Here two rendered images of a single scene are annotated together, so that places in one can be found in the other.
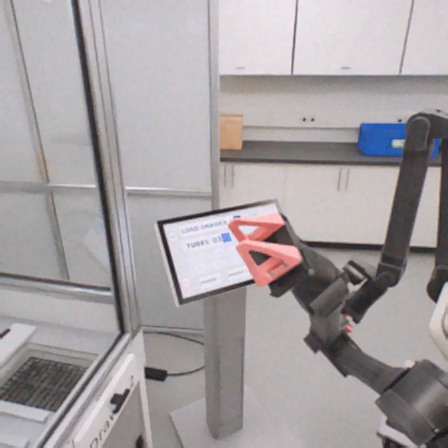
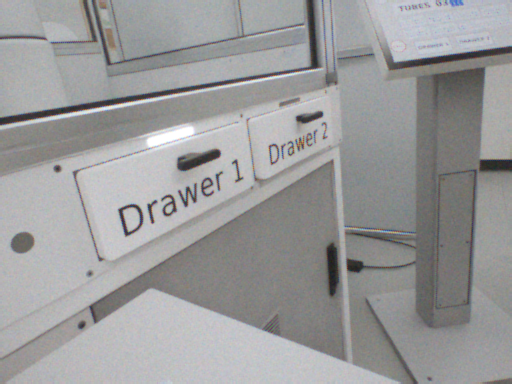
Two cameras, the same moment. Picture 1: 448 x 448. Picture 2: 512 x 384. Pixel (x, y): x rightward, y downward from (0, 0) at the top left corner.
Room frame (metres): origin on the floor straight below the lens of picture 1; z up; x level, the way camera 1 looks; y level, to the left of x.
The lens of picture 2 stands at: (0.01, 0.07, 1.01)
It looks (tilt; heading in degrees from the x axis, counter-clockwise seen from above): 18 degrees down; 26
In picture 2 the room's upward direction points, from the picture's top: 8 degrees counter-clockwise
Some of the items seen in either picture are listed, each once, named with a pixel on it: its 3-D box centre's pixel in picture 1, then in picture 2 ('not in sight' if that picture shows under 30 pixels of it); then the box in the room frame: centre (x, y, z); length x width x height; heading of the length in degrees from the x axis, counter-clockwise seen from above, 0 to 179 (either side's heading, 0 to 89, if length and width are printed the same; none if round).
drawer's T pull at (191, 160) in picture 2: not in sight; (193, 159); (0.42, 0.36, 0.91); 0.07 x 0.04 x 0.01; 167
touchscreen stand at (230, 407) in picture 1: (230, 359); (454, 204); (1.28, -0.02, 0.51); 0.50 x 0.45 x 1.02; 27
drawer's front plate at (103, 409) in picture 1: (110, 406); (296, 133); (0.74, 0.31, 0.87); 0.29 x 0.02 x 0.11; 167
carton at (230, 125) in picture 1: (221, 131); not in sight; (3.73, 0.04, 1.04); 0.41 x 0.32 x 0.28; 84
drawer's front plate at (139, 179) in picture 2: not in sight; (184, 180); (0.43, 0.38, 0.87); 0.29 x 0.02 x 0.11; 167
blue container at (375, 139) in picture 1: (396, 139); not in sight; (3.48, -1.55, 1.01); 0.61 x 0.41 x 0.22; 84
